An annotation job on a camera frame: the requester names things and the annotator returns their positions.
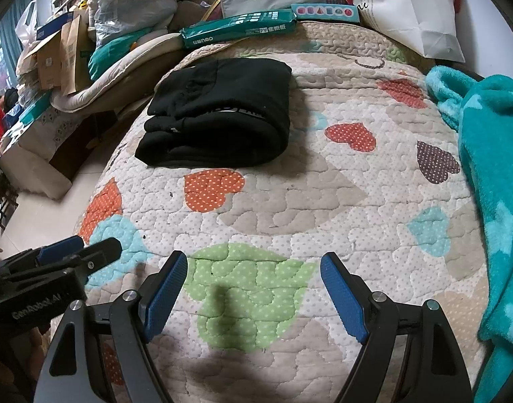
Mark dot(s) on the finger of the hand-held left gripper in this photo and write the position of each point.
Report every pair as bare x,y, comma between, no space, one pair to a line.
61,249
103,252

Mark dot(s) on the brown cardboard box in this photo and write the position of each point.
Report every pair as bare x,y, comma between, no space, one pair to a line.
75,58
48,63

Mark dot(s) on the green long packet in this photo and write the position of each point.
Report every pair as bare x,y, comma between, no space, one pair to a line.
239,27

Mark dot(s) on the teal fleece blanket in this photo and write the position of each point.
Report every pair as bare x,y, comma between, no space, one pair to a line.
491,176

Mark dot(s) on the teal curtain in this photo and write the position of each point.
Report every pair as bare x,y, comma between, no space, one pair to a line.
15,21

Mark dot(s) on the heart-patterned quilt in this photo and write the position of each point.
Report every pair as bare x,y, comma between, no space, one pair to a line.
306,218

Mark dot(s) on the white paper bag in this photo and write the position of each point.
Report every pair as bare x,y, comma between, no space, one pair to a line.
403,8

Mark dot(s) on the brown pillow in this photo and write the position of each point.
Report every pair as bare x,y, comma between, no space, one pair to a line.
193,14

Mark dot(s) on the clear plastic bag of cloths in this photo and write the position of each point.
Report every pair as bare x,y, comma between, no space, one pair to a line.
130,8

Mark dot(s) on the black pants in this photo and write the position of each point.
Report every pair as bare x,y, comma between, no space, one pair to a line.
222,113

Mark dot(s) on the light blue shapes box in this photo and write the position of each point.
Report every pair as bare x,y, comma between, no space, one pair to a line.
325,12

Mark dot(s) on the teal flat box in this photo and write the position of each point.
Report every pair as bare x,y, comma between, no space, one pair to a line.
33,109

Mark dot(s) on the white plastic bag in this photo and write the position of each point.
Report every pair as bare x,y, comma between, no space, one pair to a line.
26,25

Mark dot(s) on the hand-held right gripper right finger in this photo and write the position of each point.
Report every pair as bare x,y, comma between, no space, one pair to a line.
344,298

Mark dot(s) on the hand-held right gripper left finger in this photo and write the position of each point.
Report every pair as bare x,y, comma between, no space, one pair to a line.
166,298

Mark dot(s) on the beige folded mattress pad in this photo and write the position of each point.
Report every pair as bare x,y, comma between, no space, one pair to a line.
50,155

